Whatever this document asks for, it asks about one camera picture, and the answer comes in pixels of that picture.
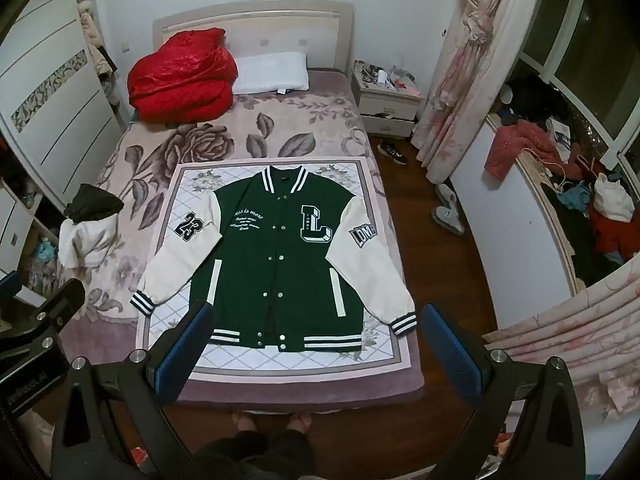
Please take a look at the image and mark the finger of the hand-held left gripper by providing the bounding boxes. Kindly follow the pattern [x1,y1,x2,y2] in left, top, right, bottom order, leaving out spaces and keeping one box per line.
[0,277,87,361]

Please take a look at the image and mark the white pillow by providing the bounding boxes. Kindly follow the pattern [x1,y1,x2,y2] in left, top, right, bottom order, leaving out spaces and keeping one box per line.
[232,51,311,96]

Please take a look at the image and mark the person's legs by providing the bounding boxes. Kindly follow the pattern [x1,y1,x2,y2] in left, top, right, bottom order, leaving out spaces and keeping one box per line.
[192,409,322,480]

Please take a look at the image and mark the red quilt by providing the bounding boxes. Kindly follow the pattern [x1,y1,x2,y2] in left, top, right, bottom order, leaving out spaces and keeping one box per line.
[126,27,239,125]

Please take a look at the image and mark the pink floral bed blanket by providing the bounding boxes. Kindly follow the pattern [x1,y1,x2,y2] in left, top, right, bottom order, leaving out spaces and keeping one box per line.
[59,66,427,412]

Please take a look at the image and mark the beige bed headboard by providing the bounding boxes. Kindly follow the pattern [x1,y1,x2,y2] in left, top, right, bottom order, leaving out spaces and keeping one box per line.
[152,2,356,74]

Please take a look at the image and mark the white bag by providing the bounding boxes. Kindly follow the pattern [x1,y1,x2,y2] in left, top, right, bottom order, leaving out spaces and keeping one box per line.
[592,172,636,222]

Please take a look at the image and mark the white cloth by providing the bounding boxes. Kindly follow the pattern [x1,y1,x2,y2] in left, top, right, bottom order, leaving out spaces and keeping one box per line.
[58,214,121,272]

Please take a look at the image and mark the red garment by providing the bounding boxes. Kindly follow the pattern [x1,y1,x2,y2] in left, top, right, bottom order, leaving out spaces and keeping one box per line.
[485,119,562,179]

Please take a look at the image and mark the white quilted mat pink border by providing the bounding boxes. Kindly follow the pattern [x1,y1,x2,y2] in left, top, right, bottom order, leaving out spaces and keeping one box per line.
[134,156,422,385]

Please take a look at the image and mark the pink floral curtain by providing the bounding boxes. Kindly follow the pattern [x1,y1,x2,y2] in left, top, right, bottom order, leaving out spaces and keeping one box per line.
[414,0,547,184]
[481,255,640,413]

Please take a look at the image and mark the grey slipper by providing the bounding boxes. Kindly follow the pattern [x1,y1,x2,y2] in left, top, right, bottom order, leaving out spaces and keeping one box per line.
[431,204,466,235]
[432,183,459,211]

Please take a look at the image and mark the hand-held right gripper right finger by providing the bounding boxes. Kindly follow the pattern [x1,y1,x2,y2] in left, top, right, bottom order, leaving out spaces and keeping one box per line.
[422,302,588,480]

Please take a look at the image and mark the green and white varsity jacket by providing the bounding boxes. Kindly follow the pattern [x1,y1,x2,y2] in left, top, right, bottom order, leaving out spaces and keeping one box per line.
[129,165,418,354]

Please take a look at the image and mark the white nightstand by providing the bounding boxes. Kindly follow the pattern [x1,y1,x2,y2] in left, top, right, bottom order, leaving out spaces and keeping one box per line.
[349,66,420,140]

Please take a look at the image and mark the white wardrobe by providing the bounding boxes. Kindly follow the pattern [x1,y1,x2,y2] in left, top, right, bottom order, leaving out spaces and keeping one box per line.
[0,0,127,213]

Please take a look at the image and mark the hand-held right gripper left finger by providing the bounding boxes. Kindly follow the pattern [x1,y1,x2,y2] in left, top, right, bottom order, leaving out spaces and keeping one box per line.
[51,300,217,480]

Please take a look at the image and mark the pile of floor clutter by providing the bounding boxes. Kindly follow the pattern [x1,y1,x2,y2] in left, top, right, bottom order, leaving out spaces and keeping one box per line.
[19,239,65,302]

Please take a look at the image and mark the black sneaker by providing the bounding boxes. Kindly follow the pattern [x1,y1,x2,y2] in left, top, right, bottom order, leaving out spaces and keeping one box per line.
[377,139,409,166]

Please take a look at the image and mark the beige hanging clothes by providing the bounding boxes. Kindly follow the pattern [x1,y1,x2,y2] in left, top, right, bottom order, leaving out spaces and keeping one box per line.
[79,0,119,82]

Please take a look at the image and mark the black cloth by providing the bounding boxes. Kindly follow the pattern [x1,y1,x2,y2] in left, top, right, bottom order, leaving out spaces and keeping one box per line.
[63,183,125,224]

